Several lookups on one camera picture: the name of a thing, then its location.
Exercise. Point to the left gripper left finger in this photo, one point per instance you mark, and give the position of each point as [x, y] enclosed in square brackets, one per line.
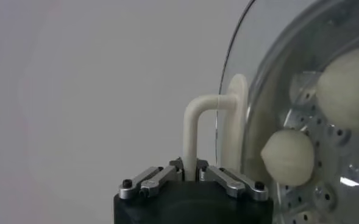
[154, 182]

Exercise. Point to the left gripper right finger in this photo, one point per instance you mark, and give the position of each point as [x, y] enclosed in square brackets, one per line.
[231, 184]

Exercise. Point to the white steamed baozi bun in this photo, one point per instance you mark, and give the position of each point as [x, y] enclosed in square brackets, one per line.
[346, 88]
[289, 156]

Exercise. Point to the stainless steel steamer basket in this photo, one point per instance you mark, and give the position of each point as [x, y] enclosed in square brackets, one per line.
[334, 137]

